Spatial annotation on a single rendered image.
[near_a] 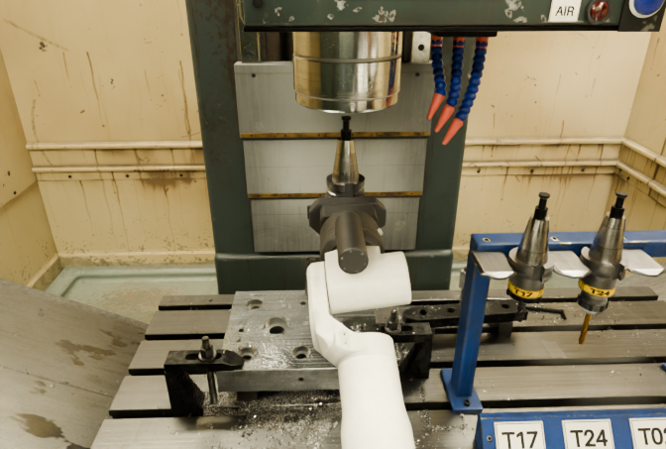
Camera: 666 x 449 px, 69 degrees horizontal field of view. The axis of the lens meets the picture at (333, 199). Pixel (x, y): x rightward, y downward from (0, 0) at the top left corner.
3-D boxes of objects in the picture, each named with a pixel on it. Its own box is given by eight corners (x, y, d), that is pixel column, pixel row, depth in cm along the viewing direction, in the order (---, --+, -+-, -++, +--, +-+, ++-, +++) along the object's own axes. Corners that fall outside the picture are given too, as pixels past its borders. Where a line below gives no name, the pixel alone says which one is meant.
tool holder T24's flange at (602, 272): (604, 257, 76) (608, 243, 75) (633, 279, 71) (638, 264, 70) (569, 262, 75) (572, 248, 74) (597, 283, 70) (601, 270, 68)
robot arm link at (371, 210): (387, 182, 76) (398, 217, 65) (385, 237, 80) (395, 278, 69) (306, 183, 75) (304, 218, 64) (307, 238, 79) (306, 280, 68)
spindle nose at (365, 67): (381, 87, 82) (385, 12, 77) (414, 111, 68) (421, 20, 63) (287, 91, 79) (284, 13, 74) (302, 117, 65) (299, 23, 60)
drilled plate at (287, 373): (383, 388, 86) (385, 367, 83) (218, 392, 85) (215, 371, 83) (370, 307, 106) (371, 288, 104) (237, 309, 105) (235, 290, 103)
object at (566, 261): (596, 279, 69) (597, 275, 69) (559, 280, 69) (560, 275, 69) (572, 254, 76) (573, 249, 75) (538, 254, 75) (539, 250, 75)
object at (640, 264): (670, 278, 70) (672, 273, 69) (634, 279, 69) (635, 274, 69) (640, 252, 76) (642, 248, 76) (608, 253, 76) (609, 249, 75)
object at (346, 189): (359, 183, 84) (359, 169, 83) (368, 197, 78) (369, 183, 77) (323, 186, 82) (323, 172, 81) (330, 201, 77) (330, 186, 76)
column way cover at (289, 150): (420, 252, 135) (437, 63, 113) (249, 255, 134) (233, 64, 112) (416, 243, 139) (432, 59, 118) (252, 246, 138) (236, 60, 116)
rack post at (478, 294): (483, 412, 86) (508, 272, 73) (453, 413, 85) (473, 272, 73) (467, 371, 95) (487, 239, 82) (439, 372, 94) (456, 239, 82)
